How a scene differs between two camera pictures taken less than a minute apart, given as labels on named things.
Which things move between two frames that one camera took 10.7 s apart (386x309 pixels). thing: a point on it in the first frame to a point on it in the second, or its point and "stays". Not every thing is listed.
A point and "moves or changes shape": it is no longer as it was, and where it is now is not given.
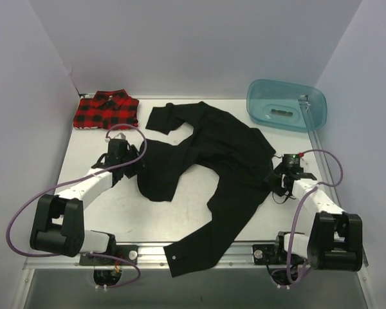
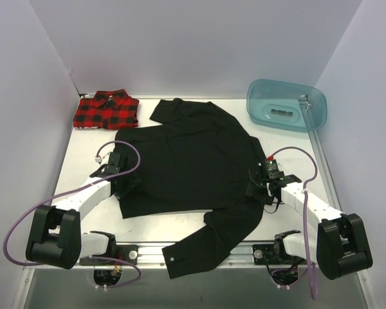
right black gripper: [275, 179] to [255, 188]
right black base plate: [273, 254] stays
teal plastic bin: [286, 105] stays
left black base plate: [129, 253] stays
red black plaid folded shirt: [107, 109] stays
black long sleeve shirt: [242, 158] moves or changes shape
